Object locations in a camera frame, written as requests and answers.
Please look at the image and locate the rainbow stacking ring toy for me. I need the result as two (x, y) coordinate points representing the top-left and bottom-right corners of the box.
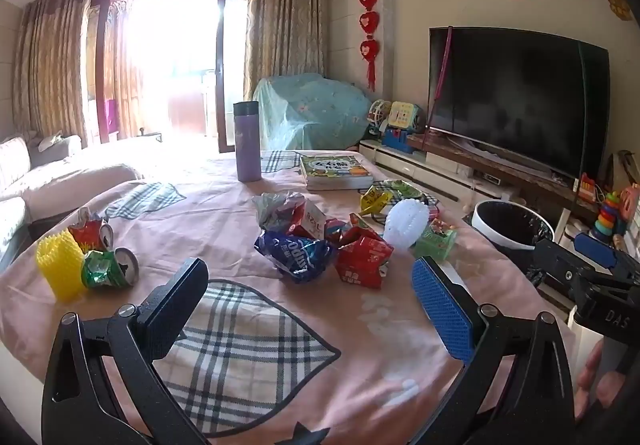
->
(592, 192), (619, 242)

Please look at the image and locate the beige patterned curtain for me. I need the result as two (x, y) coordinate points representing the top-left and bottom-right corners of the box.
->
(243, 0), (330, 103)
(12, 0), (93, 148)

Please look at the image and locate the blue toy cash register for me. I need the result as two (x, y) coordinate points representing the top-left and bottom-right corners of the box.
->
(382, 125), (417, 155)

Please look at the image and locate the black flat television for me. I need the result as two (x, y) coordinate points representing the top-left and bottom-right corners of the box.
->
(428, 26), (611, 182)

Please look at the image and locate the gold and red wall decal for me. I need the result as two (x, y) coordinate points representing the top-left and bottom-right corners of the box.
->
(604, 0), (634, 21)

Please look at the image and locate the small yellow wrapper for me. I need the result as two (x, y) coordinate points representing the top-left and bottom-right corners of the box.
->
(359, 185), (394, 216)

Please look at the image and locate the crushed red can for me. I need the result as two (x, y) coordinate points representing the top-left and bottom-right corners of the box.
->
(68, 207), (114, 254)

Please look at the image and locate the green carton box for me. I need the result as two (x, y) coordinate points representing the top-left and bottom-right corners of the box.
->
(413, 220), (459, 262)

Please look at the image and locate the thin pink stick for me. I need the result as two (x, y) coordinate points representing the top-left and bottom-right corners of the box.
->
(432, 26), (454, 102)

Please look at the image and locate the person's right hand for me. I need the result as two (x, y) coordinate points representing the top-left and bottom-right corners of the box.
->
(574, 340), (618, 421)

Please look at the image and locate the white television cabinet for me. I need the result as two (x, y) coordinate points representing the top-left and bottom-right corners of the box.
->
(359, 134), (603, 246)

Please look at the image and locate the crushed red carton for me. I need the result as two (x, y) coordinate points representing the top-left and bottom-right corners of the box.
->
(334, 226), (395, 287)

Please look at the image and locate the crushed green can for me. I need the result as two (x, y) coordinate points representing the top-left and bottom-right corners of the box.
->
(81, 247), (140, 289)

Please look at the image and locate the red toy piano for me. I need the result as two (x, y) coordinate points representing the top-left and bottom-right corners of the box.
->
(578, 173), (599, 204)

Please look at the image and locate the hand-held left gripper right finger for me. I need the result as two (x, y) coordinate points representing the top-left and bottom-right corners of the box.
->
(411, 256), (576, 445)

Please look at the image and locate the teal floral dust cover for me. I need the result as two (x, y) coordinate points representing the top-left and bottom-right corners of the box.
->
(253, 73), (374, 152)

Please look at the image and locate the red and white carton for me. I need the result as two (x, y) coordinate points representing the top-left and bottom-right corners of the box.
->
(289, 199), (327, 241)

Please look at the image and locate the white foam net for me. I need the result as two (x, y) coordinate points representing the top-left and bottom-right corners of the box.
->
(383, 198), (431, 256)

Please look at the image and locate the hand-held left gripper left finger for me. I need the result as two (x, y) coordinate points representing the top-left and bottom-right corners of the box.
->
(41, 257), (209, 445)

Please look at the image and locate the white bin with black bag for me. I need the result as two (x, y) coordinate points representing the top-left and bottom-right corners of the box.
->
(471, 199), (555, 252)

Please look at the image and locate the red heart hanging decoration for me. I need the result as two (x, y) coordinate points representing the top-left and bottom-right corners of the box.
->
(357, 0), (381, 94)

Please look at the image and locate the green children's book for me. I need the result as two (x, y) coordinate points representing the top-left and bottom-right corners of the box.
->
(299, 153), (375, 191)

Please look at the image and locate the light grey sofa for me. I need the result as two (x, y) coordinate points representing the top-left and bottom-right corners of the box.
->
(0, 134), (144, 272)

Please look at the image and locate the crumpled clear plastic bag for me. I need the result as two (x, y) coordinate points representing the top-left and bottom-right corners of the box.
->
(252, 192), (306, 232)

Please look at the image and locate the brown paper bag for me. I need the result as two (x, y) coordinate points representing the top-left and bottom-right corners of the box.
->
(606, 150), (640, 192)

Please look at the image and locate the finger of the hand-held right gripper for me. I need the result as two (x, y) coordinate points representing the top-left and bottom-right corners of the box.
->
(532, 239), (593, 298)
(574, 233), (640, 276)

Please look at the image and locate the purple thermos bottle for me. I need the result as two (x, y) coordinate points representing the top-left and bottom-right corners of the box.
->
(233, 101), (263, 183)

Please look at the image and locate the blue snack bag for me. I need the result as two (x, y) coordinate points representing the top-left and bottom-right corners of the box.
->
(253, 229), (335, 284)

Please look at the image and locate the yellow foam net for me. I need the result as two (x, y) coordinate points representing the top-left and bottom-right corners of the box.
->
(35, 230), (87, 302)

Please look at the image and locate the white ball cage toy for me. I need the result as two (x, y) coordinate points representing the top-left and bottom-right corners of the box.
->
(368, 99), (391, 128)

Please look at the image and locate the pink pig toy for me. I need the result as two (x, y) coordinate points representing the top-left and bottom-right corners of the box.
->
(619, 185), (640, 227)

